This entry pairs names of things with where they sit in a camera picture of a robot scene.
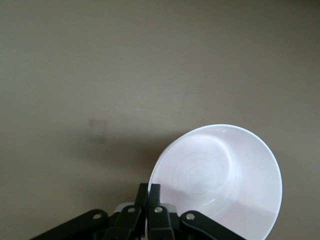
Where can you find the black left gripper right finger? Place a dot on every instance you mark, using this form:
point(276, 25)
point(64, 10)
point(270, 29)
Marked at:
point(158, 225)

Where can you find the pale pink bowl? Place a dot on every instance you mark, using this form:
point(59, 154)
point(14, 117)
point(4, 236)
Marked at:
point(212, 172)

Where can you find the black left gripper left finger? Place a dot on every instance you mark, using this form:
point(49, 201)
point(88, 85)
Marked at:
point(125, 225)

